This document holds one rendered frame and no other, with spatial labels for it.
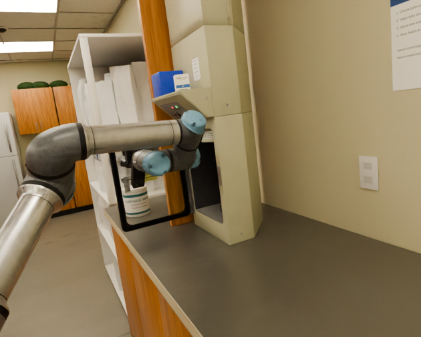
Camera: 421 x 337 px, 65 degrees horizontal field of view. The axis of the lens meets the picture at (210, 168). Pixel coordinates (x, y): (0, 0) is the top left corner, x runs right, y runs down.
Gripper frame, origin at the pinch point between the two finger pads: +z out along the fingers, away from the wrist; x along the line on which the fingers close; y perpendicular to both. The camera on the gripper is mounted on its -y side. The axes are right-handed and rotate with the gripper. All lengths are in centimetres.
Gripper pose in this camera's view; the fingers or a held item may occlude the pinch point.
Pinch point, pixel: (126, 160)
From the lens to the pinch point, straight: 134.8
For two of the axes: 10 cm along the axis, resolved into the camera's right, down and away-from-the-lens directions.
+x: -8.5, 1.9, -4.9
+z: -5.1, -1.1, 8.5
